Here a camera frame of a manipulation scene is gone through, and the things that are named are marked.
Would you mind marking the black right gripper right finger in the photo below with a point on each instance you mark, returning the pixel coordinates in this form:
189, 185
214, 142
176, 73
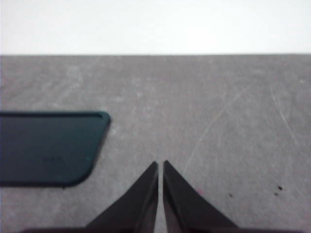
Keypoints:
184, 208

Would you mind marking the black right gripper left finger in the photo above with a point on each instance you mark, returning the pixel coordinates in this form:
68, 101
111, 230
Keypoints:
138, 206

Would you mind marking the dark rectangular tray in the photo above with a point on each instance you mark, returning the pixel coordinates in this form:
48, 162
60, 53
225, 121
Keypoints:
48, 148

